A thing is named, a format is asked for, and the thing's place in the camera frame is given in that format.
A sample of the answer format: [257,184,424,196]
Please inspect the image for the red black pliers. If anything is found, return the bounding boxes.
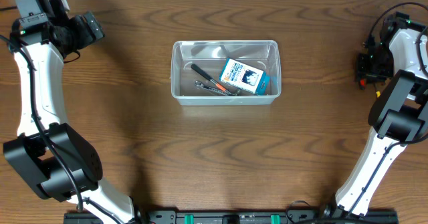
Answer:
[358,79,366,90]

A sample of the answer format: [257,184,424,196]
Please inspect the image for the blue white screwdriver box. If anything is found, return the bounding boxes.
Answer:
[219,58,270,96]

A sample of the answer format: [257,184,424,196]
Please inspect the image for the silver offset wrench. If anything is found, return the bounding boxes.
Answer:
[195,80,234,96]

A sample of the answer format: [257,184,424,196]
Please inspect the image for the clear plastic container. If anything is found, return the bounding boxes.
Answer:
[171,40,282,106]

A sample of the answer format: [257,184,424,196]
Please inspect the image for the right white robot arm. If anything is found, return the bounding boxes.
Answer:
[323,12,427,219]

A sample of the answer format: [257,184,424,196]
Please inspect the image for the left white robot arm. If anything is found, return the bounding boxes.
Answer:
[3,0,141,223]

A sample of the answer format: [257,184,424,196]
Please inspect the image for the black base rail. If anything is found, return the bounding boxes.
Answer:
[63,209,399,224]

